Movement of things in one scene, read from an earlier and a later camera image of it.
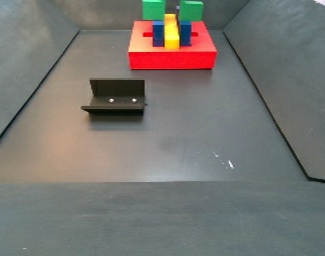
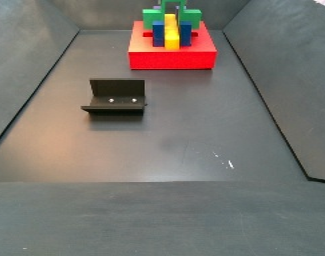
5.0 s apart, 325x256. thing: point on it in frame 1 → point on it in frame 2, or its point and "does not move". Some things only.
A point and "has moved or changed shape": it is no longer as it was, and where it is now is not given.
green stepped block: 155,10 has moved or changed shape
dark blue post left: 159,33 does not move
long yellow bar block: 171,31 does not move
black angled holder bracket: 115,94 does not move
